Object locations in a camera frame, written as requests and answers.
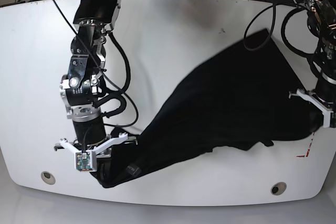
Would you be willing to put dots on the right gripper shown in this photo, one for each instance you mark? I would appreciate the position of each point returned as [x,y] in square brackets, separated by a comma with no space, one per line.
[100,149]

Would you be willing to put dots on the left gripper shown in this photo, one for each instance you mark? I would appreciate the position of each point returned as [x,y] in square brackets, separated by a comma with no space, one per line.
[325,118]

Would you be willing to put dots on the black graphic t-shirt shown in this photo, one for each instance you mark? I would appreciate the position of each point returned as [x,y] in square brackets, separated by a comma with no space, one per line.
[237,98]

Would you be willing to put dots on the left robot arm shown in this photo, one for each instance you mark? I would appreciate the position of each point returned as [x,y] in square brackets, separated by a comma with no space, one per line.
[321,23]

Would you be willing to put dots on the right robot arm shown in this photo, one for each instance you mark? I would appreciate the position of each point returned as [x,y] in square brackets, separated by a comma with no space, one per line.
[85,93]

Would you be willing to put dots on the red tape marking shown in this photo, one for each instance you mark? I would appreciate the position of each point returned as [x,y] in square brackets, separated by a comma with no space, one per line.
[308,149]

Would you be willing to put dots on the left table grommet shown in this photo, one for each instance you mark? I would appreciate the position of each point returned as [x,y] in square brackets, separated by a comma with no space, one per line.
[48,178]

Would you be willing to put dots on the table grommet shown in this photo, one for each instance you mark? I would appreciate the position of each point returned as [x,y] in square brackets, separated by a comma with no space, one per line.
[48,178]
[278,188]

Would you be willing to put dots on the right table grommet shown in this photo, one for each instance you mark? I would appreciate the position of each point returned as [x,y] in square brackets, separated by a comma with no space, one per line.
[278,188]

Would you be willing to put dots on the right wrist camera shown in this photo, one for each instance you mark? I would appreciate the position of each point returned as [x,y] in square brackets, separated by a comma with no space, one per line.
[86,162]

